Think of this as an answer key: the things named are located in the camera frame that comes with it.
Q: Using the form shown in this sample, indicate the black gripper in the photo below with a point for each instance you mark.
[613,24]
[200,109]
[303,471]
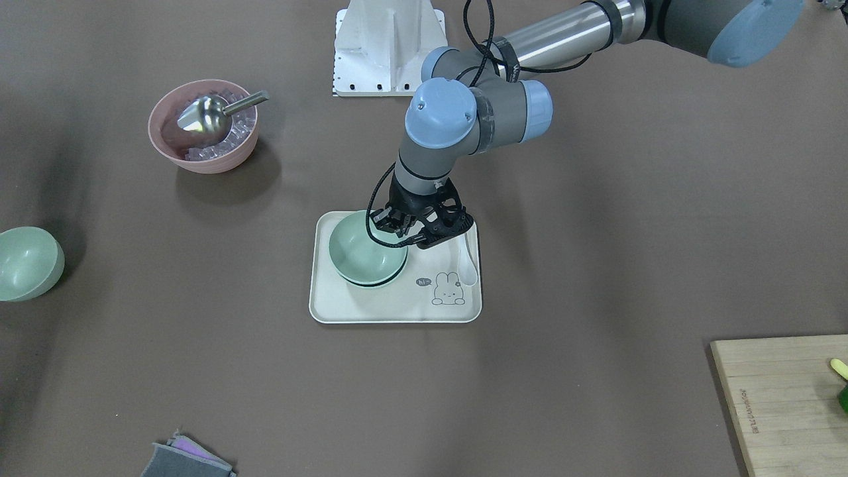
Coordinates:
[405,202]

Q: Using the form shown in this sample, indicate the green bowl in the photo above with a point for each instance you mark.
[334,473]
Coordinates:
[377,284]
[32,262]
[357,256]

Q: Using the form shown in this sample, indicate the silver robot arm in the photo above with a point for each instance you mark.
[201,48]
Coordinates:
[471,101]

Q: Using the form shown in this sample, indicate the white spoon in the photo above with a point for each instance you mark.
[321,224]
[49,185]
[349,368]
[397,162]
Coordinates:
[467,270]

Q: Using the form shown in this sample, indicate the beige rabbit tray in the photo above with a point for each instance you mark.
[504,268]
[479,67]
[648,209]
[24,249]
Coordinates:
[427,290]

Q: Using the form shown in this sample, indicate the green bowl on tray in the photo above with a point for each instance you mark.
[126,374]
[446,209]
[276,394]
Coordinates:
[377,284]

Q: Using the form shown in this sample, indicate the metal ice scoop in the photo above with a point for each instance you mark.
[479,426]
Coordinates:
[208,118]

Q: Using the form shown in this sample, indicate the pink bowl with ice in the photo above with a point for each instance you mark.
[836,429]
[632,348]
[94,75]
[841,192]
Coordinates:
[173,143]

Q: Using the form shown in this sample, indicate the grey folded cloth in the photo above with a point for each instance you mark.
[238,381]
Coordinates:
[180,455]

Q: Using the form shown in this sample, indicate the wooden cutting board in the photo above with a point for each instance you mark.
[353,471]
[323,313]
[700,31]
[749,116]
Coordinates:
[782,396]

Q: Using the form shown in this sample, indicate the yellow plastic knife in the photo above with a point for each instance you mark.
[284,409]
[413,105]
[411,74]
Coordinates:
[840,367]

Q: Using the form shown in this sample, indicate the green lime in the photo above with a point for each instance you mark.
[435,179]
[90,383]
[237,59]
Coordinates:
[842,398]

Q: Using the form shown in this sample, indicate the white pedestal column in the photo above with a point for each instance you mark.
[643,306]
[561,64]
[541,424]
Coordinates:
[380,46]

